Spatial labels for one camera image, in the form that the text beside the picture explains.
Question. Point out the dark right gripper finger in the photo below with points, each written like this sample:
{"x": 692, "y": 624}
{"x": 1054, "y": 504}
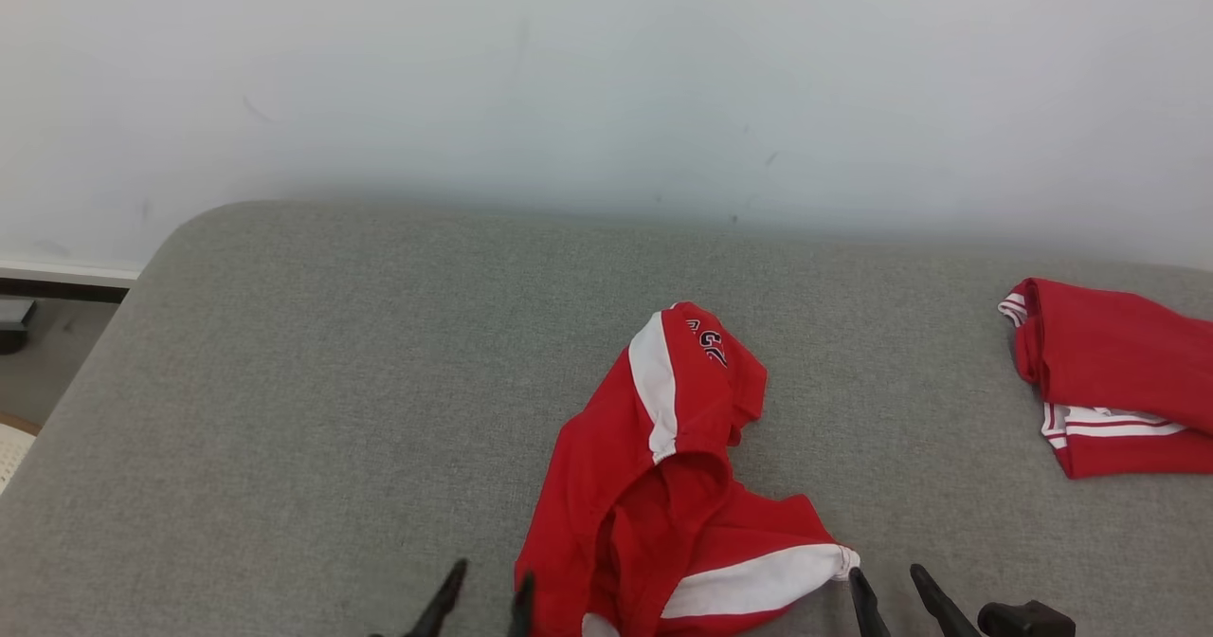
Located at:
{"x": 943, "y": 613}
{"x": 867, "y": 613}

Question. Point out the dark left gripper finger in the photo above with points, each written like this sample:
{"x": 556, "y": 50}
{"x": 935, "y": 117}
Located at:
{"x": 523, "y": 613}
{"x": 443, "y": 609}

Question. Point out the red garment with number print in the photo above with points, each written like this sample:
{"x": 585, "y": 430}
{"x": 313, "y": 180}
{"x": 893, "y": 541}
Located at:
{"x": 644, "y": 523}

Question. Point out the red garment with striped trim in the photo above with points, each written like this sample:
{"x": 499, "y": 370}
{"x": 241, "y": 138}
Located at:
{"x": 1109, "y": 362}

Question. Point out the white woven basket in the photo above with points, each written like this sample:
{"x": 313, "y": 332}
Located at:
{"x": 11, "y": 452}

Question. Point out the dark grey floor object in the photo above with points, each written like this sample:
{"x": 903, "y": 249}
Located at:
{"x": 13, "y": 324}

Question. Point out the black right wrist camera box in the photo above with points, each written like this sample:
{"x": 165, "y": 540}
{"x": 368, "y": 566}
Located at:
{"x": 1028, "y": 621}

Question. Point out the white wall baseboard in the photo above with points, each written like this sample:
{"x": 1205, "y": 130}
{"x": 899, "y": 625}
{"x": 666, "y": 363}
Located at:
{"x": 57, "y": 273}

